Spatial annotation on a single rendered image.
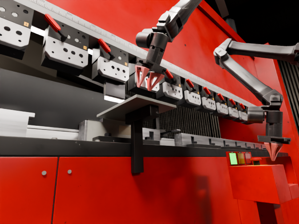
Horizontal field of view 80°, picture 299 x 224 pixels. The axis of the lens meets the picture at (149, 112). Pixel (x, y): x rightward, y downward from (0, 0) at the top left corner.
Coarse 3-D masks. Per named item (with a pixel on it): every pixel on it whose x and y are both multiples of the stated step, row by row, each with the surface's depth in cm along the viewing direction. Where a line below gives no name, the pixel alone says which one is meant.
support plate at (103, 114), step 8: (136, 96) 52; (144, 96) 54; (120, 104) 59; (128, 104) 58; (136, 104) 58; (144, 104) 59; (160, 104) 59; (168, 104) 61; (104, 112) 66; (112, 112) 66; (120, 112) 66; (128, 112) 67; (160, 112) 68; (120, 120) 78
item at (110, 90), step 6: (108, 84) 79; (114, 84) 82; (120, 84) 84; (108, 90) 79; (114, 90) 81; (120, 90) 83; (108, 96) 79; (114, 96) 80; (120, 96) 82; (120, 102) 82
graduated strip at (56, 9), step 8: (32, 0) 63; (40, 0) 65; (48, 8) 66; (56, 8) 68; (64, 16) 70; (72, 16) 72; (88, 24) 76; (104, 32) 81; (120, 40) 87; (136, 48) 93; (168, 64) 108; (184, 72) 118; (200, 80) 130; (216, 88) 145; (232, 96) 163
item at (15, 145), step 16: (0, 144) 39; (16, 144) 41; (32, 144) 43; (48, 144) 46; (64, 144) 48; (80, 144) 51; (96, 144) 54; (112, 144) 58; (128, 144) 62; (144, 144) 67
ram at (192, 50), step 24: (24, 0) 61; (48, 0) 67; (72, 0) 74; (96, 0) 83; (120, 0) 94; (144, 0) 108; (168, 0) 128; (72, 24) 71; (96, 24) 79; (120, 24) 90; (144, 24) 103; (192, 24) 145; (120, 48) 86; (144, 48) 97; (168, 48) 113; (192, 48) 134; (192, 72) 126; (216, 72) 153; (240, 96) 177
